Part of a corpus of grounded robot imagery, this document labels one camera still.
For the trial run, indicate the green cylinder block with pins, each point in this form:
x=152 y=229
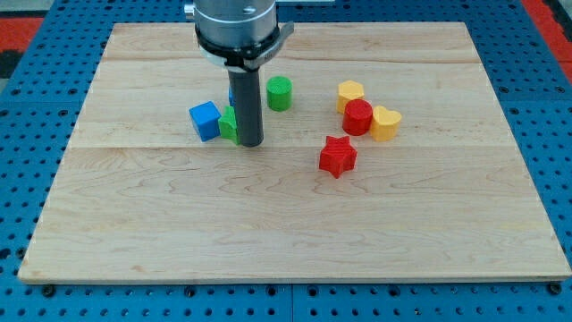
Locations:
x=279 y=93

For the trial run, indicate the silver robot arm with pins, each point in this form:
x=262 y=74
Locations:
x=238 y=35

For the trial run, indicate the red star block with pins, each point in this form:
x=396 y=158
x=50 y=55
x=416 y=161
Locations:
x=337 y=156

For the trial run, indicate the green star block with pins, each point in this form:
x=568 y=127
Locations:
x=227 y=125

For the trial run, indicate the blue block behind rod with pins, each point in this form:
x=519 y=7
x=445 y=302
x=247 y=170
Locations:
x=231 y=97

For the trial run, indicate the red cylinder block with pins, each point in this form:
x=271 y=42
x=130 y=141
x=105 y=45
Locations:
x=357 y=117

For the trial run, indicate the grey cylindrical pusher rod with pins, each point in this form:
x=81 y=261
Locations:
x=245 y=89

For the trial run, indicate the blue cube block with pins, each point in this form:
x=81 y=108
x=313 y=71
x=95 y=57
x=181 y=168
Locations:
x=204 y=118

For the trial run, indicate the yellow hexagon block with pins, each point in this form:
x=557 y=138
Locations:
x=347 y=91

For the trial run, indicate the wooden board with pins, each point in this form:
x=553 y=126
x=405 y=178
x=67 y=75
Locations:
x=139 y=199

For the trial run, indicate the yellow heart block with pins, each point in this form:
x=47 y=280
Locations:
x=385 y=123

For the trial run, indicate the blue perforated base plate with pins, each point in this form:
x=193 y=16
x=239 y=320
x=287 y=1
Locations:
x=42 y=100

